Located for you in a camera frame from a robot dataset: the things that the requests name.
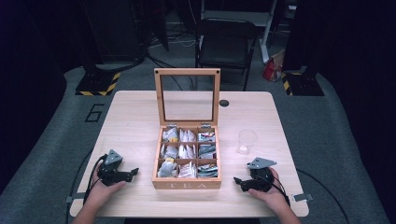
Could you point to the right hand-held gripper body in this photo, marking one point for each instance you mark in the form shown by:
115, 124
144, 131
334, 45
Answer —
260, 182

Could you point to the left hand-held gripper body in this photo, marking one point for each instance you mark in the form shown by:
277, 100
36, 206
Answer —
112, 175

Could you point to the person's left hand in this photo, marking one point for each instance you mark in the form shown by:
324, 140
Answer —
104, 191

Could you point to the person's right hand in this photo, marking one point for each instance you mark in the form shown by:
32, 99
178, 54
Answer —
272, 196

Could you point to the clear plastic cup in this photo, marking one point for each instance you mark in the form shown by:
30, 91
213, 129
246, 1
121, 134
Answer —
247, 143

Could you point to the grey tape strip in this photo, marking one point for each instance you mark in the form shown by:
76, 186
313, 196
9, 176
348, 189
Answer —
75, 197
302, 197

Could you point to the wooden tea box, glass lid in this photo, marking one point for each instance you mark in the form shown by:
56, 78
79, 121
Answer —
186, 183

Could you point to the assorted tea bags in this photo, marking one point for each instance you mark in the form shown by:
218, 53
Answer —
186, 152

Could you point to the black table grommet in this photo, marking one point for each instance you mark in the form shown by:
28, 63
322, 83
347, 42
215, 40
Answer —
224, 103

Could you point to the stand base, yellow-black stripes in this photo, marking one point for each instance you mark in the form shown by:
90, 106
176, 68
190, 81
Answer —
302, 85
96, 85

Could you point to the red and brown bag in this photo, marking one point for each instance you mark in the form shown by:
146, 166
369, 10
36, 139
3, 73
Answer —
273, 68

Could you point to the black folding chair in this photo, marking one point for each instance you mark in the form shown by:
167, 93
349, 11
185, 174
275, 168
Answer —
225, 46

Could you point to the black equipment cabinet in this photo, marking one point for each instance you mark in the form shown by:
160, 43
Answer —
115, 28

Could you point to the white desk frame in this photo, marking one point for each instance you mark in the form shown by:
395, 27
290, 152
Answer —
267, 31

